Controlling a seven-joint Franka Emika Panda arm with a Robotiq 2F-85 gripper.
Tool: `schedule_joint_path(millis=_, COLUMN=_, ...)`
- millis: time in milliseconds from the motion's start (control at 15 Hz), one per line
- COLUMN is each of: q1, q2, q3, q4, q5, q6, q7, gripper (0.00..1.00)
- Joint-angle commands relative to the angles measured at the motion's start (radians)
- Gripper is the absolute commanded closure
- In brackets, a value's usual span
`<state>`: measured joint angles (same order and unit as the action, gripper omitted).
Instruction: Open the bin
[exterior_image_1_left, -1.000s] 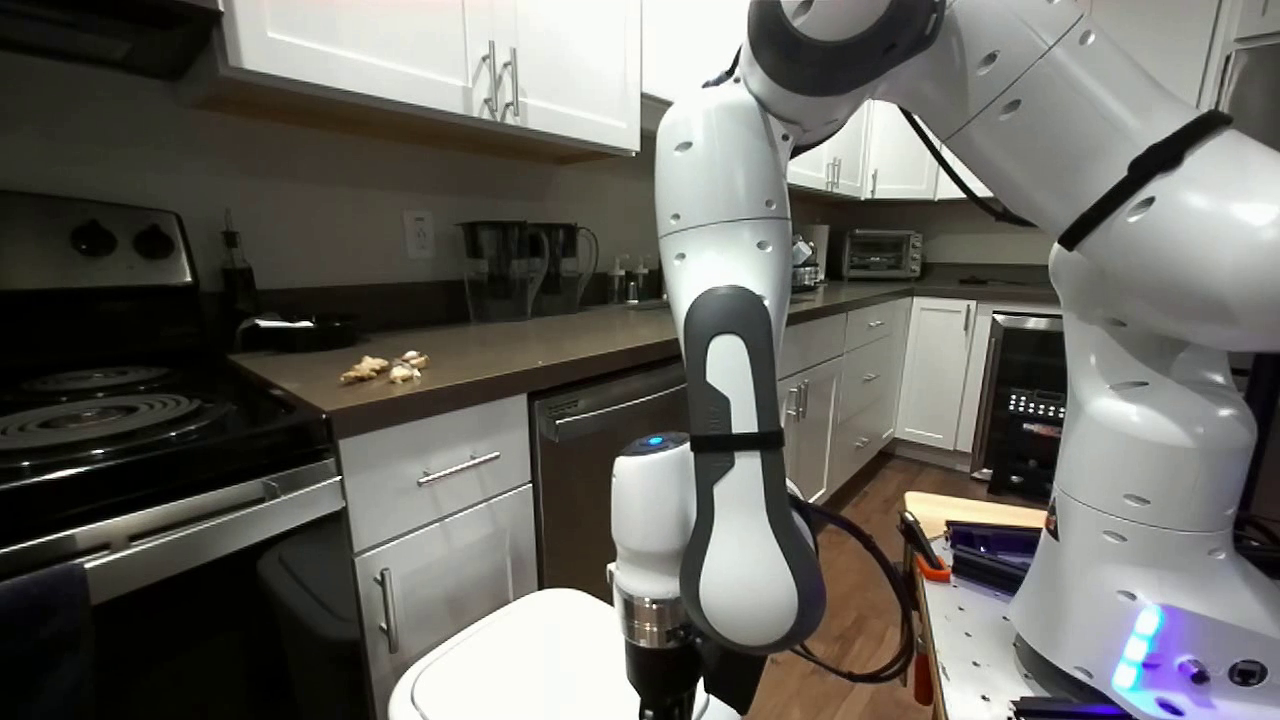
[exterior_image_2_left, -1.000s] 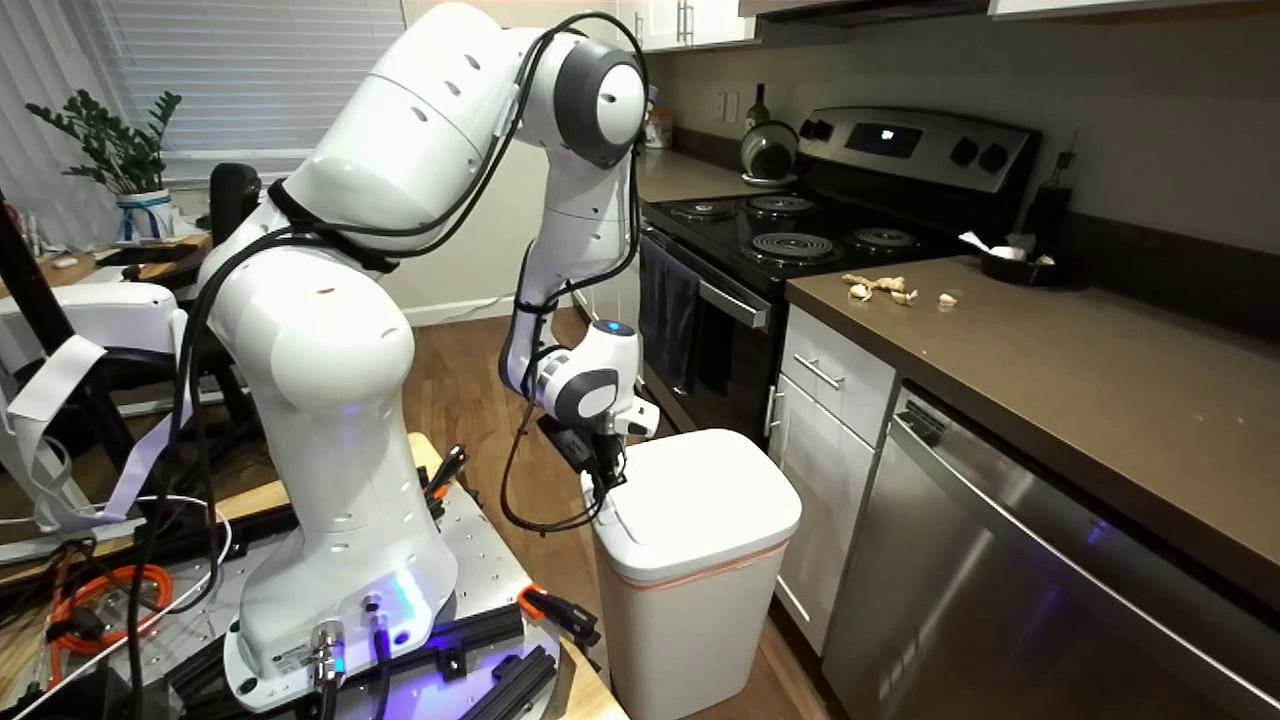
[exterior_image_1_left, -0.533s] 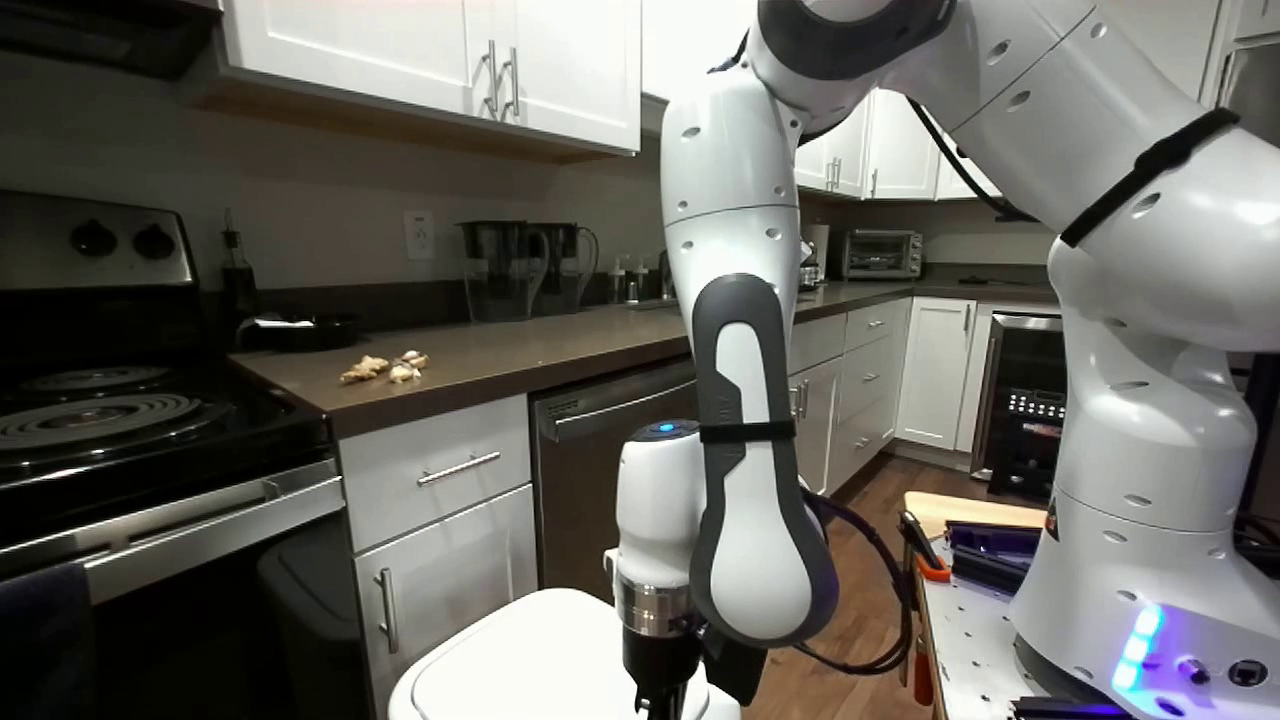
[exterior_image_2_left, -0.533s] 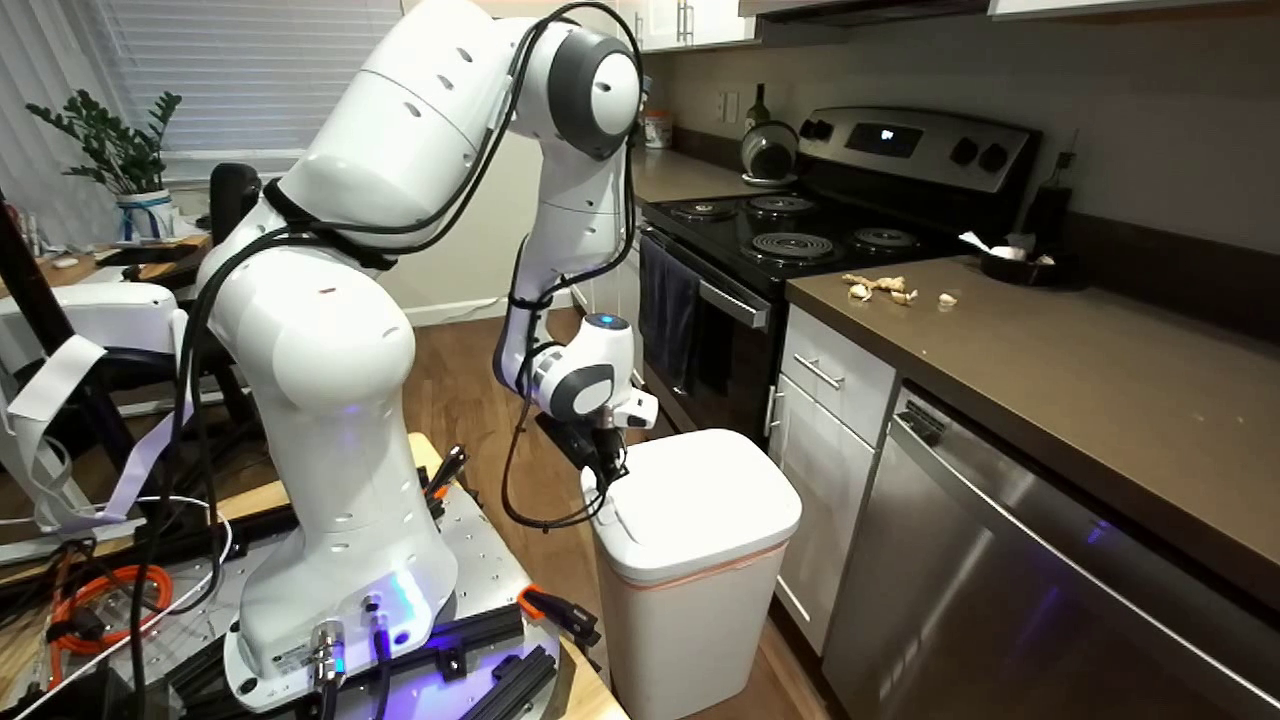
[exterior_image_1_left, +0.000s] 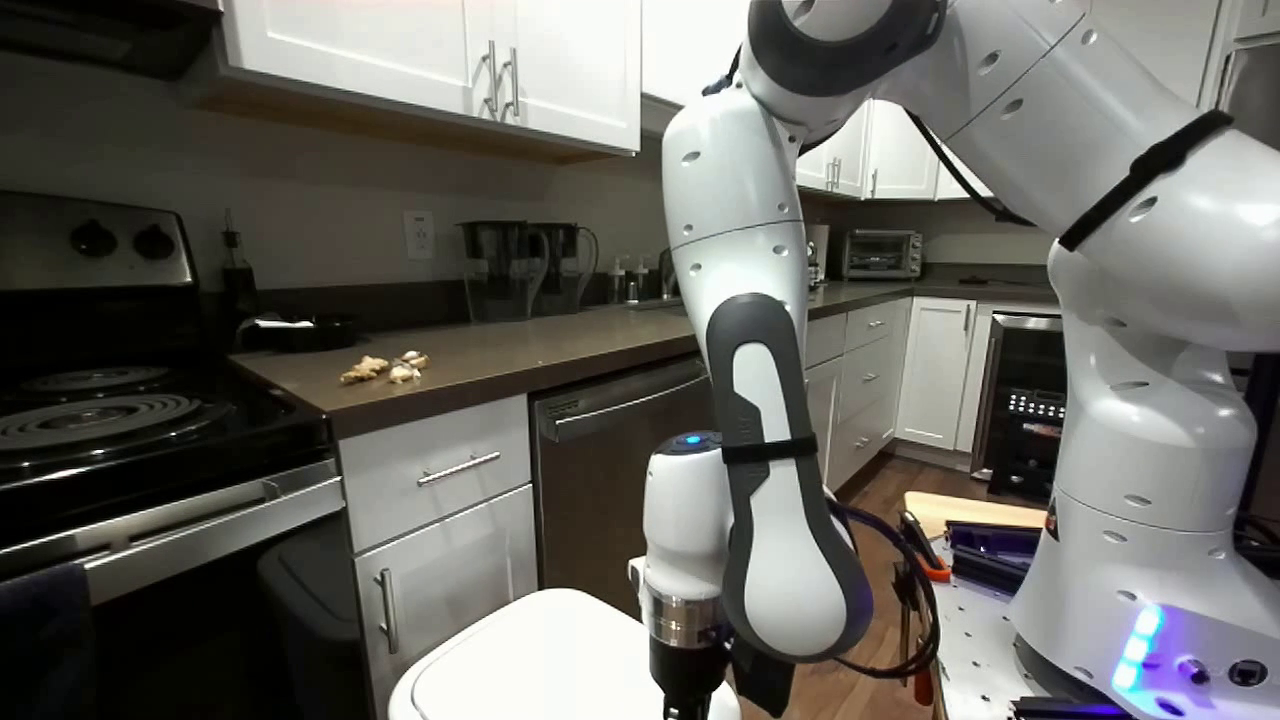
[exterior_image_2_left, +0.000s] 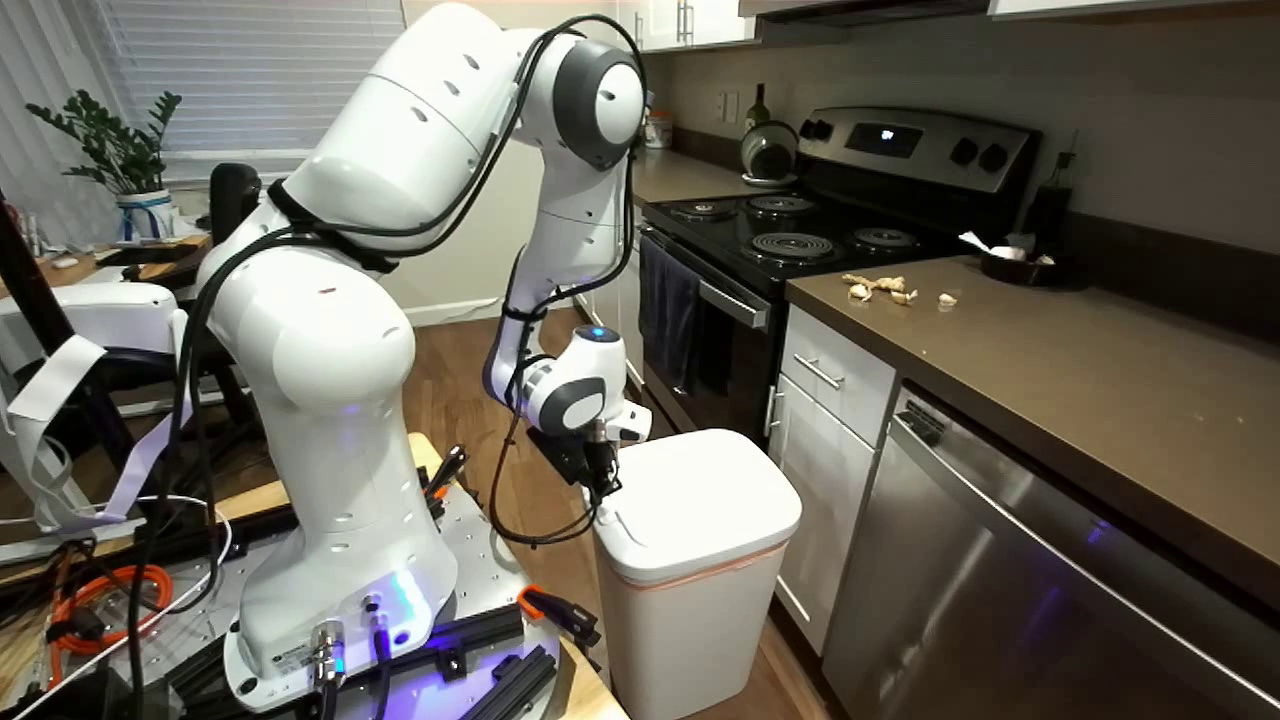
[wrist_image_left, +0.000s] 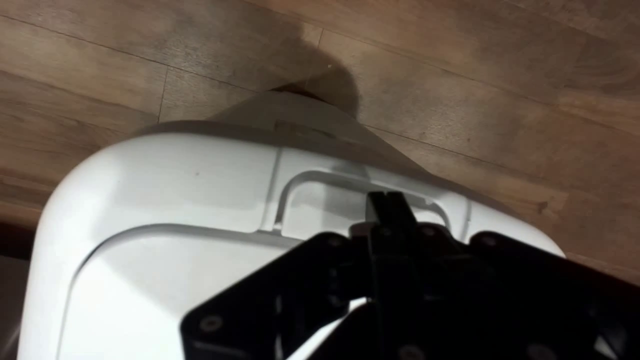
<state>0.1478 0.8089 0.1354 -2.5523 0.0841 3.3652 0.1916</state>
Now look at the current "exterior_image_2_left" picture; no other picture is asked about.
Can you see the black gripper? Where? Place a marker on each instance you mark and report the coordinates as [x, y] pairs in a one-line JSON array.
[[589, 458]]

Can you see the white trash bin lid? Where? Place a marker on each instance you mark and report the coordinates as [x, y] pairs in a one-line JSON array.
[[702, 500]]

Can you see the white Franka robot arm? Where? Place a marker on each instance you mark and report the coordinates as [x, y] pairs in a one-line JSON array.
[[320, 373]]

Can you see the white trash bin body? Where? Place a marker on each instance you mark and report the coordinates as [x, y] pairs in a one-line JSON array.
[[680, 643]]

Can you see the orange and black clamp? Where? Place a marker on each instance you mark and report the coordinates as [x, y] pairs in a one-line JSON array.
[[444, 479], [563, 614]]

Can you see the dark hanging dish towel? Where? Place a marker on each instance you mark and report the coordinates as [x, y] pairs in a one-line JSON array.
[[665, 315]]

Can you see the black aluminium bar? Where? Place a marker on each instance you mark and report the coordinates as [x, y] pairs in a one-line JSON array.
[[503, 662]]

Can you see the white cabinet door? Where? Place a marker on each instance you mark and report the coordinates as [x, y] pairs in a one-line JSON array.
[[820, 507]]

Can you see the white cabinet drawer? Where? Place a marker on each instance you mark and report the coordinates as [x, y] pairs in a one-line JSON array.
[[837, 370]]

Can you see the black and steel stove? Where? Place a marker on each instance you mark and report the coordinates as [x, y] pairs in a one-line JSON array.
[[803, 247]]

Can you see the pale food scraps pile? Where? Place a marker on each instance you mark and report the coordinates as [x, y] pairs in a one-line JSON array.
[[883, 285]]

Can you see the dark round kettle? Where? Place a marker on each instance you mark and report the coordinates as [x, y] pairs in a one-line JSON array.
[[771, 152]]

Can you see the small pale food scrap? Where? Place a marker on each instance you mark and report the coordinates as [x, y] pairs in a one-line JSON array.
[[946, 302]]

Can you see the dark glass bottle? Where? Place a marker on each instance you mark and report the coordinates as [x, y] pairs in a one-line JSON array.
[[761, 106]]

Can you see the stainless steel dishwasher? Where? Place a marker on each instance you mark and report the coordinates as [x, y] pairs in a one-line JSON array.
[[1014, 584]]

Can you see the white object in dish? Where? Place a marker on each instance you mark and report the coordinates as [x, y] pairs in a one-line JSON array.
[[997, 247]]

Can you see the black chair back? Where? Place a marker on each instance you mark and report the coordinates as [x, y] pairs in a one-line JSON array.
[[234, 203]]

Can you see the white upper cabinets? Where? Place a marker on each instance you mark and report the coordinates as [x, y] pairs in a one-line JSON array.
[[692, 17]]

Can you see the black dish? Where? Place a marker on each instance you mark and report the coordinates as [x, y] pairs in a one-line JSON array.
[[1032, 271]]

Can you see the white cloth covered furniture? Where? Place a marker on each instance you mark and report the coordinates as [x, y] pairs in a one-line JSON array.
[[105, 315]]

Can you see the wooden desk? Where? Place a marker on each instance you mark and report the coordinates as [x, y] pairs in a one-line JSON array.
[[123, 266]]

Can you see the white window blinds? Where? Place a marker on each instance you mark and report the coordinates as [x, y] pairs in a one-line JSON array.
[[253, 75]]

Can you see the green potted plant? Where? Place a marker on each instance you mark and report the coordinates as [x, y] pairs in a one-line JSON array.
[[117, 145]]

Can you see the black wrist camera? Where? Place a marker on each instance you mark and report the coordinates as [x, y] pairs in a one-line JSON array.
[[553, 448]]

